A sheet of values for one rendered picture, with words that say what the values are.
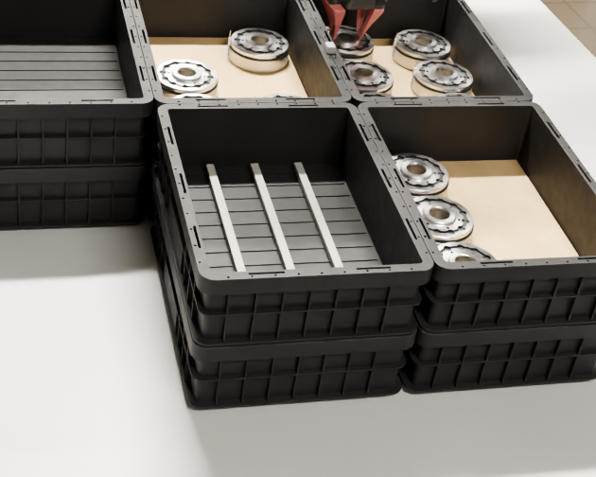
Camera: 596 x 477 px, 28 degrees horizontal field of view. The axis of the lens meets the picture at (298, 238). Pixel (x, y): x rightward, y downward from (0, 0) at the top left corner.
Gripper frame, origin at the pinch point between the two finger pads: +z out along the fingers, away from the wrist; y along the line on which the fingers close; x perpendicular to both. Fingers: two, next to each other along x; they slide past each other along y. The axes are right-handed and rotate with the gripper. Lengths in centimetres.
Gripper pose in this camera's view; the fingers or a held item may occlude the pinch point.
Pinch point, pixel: (345, 34)
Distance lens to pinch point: 210.2
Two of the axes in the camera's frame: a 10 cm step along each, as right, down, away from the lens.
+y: 9.3, -1.0, 3.6
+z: -1.5, 7.8, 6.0
